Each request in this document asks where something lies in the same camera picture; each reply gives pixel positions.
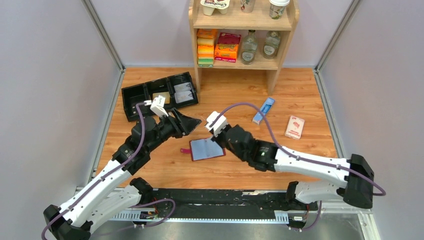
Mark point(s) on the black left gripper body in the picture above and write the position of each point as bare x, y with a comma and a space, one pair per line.
168, 128

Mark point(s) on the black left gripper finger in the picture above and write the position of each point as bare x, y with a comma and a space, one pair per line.
179, 116
187, 125

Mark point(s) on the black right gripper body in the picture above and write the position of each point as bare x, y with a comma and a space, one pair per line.
220, 139

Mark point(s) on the white VIP card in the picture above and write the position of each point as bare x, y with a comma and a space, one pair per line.
182, 87

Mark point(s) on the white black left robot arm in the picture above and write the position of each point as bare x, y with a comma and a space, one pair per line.
109, 179

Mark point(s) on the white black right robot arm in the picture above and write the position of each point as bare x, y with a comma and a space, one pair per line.
347, 179

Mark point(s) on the silver card in tray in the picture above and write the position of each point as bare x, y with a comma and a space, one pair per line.
183, 96

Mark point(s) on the gold card in tray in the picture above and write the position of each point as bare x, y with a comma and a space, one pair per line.
167, 97

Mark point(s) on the black three-compartment tray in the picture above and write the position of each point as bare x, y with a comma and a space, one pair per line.
135, 94

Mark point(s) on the white red small packet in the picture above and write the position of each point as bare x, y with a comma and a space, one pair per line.
295, 127

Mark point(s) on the orange red snack box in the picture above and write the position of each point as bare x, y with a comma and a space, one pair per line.
226, 48

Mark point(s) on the stack of coloured sponges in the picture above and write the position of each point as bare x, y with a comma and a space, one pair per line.
206, 39

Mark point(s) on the left clear glass bottle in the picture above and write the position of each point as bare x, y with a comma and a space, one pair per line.
249, 48

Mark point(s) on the clear glass bottle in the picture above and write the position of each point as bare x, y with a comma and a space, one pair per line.
249, 48
271, 44

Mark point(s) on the right clear glass bottle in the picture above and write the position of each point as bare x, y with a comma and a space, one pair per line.
271, 44

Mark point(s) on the white yogurt cup pack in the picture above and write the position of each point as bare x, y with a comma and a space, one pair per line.
209, 6

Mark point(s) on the wooden shelf unit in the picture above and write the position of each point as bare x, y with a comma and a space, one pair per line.
237, 22

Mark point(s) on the patterned paper cup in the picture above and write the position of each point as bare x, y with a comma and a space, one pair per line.
247, 6

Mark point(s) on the white lidded cup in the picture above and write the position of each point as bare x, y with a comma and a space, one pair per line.
277, 8

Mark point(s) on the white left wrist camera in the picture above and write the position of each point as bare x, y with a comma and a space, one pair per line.
157, 106

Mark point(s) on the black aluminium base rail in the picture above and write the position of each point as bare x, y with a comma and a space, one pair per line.
147, 206

